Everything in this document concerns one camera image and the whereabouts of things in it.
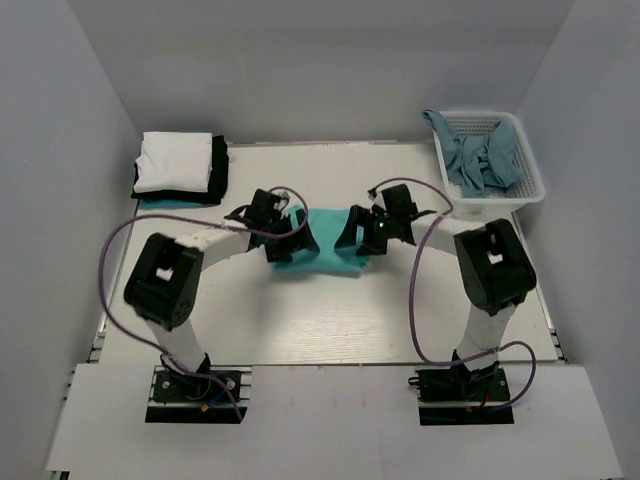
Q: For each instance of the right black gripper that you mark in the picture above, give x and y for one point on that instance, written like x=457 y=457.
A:
x=360 y=216

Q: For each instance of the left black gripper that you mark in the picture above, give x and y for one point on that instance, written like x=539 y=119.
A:
x=283 y=252

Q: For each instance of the teal green t shirt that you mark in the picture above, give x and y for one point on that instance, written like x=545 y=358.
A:
x=326 y=226

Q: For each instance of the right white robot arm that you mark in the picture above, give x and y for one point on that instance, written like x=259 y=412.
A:
x=496 y=272

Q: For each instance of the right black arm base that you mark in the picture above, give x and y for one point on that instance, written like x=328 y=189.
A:
x=446 y=399

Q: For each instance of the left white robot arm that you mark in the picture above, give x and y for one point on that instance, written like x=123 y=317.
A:
x=163 y=286

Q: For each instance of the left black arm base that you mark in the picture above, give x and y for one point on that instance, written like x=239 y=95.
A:
x=174 y=399

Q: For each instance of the folded black t shirt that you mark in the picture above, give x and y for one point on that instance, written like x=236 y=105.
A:
x=218 y=181

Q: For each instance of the grey blue crumpled t shirt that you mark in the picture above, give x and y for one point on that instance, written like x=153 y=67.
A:
x=477 y=164

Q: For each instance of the white plastic basket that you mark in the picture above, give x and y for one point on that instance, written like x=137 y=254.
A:
x=497 y=204

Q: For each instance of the folded teal t shirt bottom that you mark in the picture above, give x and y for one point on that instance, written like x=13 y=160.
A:
x=168 y=205

